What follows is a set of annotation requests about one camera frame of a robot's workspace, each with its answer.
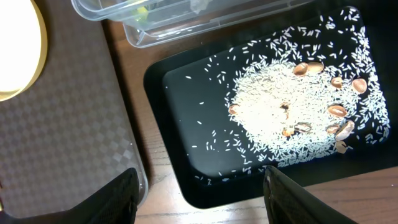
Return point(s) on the dark brown serving tray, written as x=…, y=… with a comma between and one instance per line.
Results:
x=69, y=134

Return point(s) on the black plastic bin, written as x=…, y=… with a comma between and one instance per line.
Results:
x=193, y=125

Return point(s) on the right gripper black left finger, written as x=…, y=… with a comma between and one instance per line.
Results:
x=116, y=203

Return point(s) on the yellow round plate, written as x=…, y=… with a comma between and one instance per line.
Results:
x=24, y=46

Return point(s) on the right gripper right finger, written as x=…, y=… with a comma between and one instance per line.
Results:
x=289, y=203

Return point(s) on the green orange snack wrapper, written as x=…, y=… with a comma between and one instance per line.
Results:
x=140, y=14

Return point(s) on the clear plastic bin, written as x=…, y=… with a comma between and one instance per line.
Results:
x=170, y=20

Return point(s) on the spilled rice pile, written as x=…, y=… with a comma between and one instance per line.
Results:
x=301, y=94

